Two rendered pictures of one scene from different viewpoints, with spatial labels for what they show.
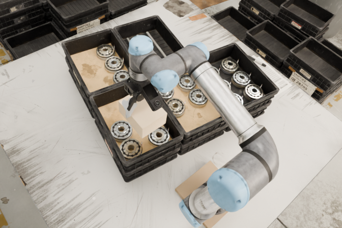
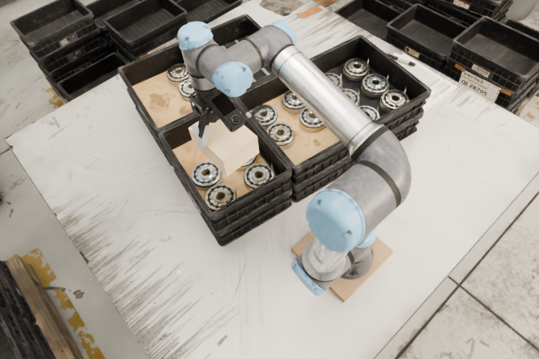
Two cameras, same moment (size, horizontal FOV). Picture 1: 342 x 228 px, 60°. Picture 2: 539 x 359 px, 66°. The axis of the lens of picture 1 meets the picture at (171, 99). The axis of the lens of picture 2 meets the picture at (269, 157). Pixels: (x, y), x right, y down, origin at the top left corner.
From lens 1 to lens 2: 0.19 m
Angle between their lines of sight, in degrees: 6
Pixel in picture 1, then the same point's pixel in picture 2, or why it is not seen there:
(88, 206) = (172, 283)
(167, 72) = (232, 65)
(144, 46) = (197, 34)
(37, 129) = (99, 188)
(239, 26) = (378, 21)
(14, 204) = (91, 299)
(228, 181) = (330, 205)
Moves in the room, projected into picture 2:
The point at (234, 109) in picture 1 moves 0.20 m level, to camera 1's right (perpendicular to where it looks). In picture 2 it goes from (336, 105) to (438, 110)
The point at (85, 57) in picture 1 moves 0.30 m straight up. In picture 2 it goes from (154, 85) to (130, 23)
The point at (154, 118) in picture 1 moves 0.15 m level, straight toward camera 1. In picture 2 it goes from (240, 144) to (236, 192)
